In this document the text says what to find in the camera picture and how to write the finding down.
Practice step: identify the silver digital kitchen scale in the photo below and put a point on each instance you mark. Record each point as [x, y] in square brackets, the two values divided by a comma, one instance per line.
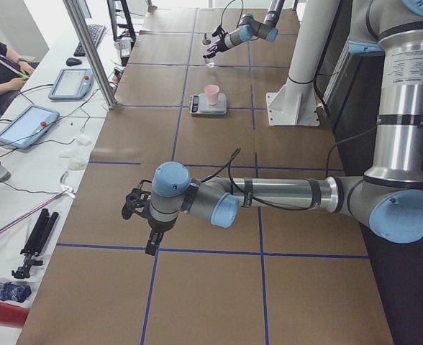
[198, 105]

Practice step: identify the black computer keyboard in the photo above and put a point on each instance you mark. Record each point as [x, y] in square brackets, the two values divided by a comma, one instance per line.
[96, 33]

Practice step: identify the clear glass sauce bottle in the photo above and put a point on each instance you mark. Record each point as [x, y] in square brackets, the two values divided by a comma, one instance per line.
[205, 45]

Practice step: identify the crumpled white tissue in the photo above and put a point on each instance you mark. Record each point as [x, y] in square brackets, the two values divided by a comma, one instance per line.
[77, 157]

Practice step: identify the aluminium frame post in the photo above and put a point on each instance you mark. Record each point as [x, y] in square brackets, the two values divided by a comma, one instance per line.
[80, 26]

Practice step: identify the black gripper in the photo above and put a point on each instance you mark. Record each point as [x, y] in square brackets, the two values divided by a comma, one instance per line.
[219, 44]
[157, 226]

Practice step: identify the near blue teach pendant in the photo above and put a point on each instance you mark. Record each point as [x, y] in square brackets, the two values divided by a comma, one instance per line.
[28, 127]

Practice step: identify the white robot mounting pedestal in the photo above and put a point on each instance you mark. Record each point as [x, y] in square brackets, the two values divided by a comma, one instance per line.
[295, 104]

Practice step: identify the far blue teach pendant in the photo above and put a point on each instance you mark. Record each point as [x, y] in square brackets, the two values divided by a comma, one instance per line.
[71, 84]

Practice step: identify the red cylinder bottle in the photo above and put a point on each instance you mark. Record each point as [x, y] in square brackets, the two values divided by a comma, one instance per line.
[12, 315]

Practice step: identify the black folded tripod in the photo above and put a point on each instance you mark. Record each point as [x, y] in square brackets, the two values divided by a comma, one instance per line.
[36, 243]

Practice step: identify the blue teach pendant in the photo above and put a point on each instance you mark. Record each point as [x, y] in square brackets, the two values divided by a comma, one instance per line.
[71, 84]
[28, 127]

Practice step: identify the black computer mouse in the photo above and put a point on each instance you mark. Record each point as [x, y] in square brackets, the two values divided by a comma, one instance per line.
[73, 61]

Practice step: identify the seated person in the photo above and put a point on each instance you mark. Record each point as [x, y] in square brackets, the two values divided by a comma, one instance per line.
[14, 70]

